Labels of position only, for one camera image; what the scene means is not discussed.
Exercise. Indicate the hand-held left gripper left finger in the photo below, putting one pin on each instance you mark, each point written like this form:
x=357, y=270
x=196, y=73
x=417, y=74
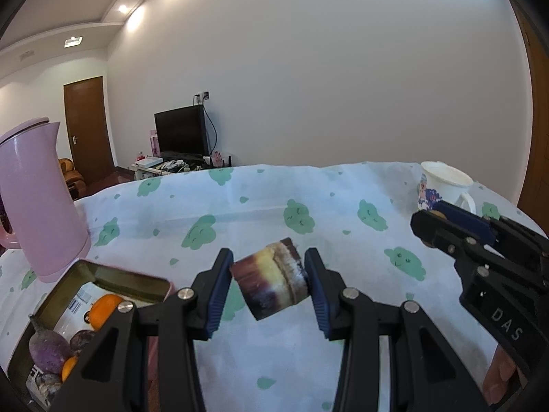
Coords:
x=216, y=300

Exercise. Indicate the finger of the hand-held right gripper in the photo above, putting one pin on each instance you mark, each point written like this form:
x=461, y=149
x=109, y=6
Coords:
x=467, y=221
x=441, y=236

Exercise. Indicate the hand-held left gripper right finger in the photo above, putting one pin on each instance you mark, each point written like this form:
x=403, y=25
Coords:
x=319, y=300

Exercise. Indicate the tan longan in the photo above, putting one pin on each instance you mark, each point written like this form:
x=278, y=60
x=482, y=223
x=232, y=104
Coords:
x=437, y=213

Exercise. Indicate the purple sugarcane piece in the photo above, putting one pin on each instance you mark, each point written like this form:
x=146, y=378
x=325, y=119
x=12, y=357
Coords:
x=48, y=388
x=270, y=281

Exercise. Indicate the pink rectangular tin box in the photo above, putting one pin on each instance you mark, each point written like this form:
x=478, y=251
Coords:
x=128, y=281

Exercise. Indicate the large orange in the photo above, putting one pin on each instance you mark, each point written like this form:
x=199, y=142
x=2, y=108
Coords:
x=103, y=311

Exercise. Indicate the dark purple passion fruit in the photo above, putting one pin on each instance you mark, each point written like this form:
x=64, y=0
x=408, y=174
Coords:
x=81, y=340

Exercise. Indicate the medium orange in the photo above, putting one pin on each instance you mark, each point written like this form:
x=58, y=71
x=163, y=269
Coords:
x=67, y=371

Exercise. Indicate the purple beetroot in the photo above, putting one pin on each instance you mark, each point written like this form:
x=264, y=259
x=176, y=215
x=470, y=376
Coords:
x=47, y=349

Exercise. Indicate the person's right hand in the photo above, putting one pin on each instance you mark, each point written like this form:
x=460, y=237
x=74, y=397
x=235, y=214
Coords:
x=499, y=373

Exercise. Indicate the white mug with blue print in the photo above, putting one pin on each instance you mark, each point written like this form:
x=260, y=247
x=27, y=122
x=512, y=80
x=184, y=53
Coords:
x=433, y=193

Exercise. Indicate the white tablecloth with green clouds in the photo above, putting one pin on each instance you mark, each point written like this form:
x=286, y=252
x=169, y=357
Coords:
x=266, y=360

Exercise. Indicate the light wooden door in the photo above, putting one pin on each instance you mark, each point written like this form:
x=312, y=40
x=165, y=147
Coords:
x=538, y=137

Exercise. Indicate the white television stand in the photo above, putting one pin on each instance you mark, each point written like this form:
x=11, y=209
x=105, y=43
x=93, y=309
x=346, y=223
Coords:
x=180, y=167

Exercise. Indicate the white set-top box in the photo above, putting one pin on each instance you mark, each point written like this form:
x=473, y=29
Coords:
x=149, y=162

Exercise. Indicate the black television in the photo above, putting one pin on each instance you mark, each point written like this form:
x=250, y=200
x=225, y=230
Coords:
x=180, y=131

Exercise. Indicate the brown leather sofa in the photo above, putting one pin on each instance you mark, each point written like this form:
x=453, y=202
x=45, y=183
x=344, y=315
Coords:
x=70, y=176

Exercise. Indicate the pink electric kettle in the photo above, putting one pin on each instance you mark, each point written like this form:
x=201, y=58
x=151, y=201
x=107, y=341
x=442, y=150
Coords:
x=38, y=206

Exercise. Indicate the brown wooden door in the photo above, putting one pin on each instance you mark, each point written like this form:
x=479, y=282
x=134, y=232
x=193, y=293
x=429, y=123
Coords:
x=88, y=128

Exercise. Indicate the square ceiling vent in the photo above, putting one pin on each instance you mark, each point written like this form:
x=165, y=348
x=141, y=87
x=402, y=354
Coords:
x=73, y=42

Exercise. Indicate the wall power outlet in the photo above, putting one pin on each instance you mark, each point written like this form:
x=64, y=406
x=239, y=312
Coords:
x=200, y=97

